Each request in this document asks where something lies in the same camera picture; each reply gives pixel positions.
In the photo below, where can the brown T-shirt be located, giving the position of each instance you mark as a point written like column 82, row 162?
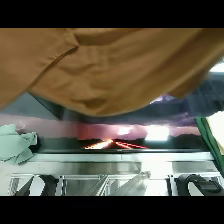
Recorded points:
column 110, row 66

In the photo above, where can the dark green garment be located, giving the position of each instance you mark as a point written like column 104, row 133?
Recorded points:
column 209, row 143

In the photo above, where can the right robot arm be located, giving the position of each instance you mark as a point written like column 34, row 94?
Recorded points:
column 200, row 182

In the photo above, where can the pale green garment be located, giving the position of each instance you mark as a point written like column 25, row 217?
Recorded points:
column 13, row 145

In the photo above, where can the silver frame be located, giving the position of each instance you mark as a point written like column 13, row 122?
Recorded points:
column 100, row 163

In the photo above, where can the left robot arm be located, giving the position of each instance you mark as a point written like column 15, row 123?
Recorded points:
column 48, row 185

